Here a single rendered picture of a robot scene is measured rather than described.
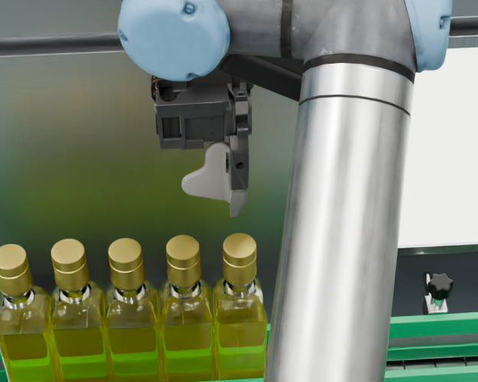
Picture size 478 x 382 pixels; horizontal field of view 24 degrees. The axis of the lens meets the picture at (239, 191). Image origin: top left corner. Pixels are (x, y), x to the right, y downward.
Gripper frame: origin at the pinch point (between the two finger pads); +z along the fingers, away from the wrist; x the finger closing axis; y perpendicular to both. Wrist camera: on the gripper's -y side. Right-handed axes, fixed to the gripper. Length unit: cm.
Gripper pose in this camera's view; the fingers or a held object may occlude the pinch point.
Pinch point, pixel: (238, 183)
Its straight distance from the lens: 105.1
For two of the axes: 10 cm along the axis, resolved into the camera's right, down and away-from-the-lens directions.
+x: 0.8, 7.3, -6.8
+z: 0.0, 6.8, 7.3
